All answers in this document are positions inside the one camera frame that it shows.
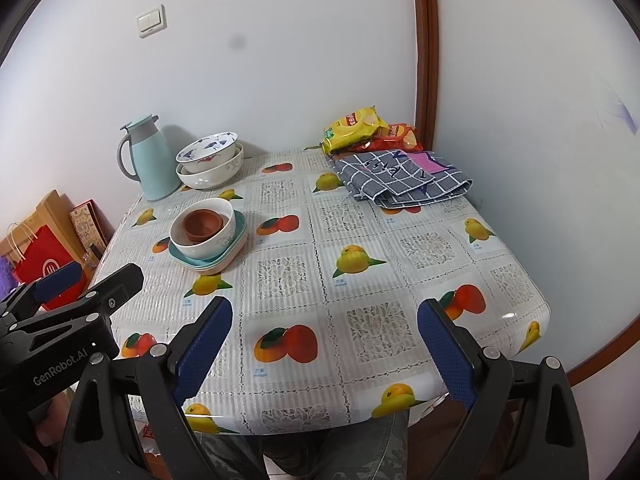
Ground wooden skirting board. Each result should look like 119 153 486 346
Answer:
567 305 640 388

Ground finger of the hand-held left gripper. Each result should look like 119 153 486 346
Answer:
0 263 146 356
0 261 84 318

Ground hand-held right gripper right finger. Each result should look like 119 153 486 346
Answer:
417 298 591 480

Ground teal thermos jug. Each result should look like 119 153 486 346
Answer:
117 115 181 202

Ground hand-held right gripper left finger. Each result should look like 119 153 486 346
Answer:
57 296 234 480

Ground fruit print tablecloth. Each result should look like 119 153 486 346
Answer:
92 147 551 436

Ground dark red patterned box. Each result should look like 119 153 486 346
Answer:
69 199 108 266

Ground purple fluffy cloth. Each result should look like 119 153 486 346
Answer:
0 257 23 301

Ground pale green plate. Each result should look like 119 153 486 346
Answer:
172 232 250 276

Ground wooden door frame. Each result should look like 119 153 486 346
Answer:
410 0 440 153

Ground small brown clay bowl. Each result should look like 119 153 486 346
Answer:
182 208 224 242

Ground white light switch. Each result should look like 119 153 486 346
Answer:
137 4 167 39

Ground red chips bag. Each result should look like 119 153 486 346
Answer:
350 122 418 153

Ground floral print bowl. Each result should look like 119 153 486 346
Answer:
176 131 239 175

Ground teal plate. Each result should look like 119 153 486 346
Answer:
168 208 249 267

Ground yellow chips bag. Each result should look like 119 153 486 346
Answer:
321 106 388 156

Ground person's camouflage trousers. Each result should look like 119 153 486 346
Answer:
200 407 411 480

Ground grey checked cloth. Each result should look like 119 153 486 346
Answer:
332 149 473 209

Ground large white scroll-pattern bowl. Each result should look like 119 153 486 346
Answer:
176 143 245 190

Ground red paper bag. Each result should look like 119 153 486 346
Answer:
6 222 90 311

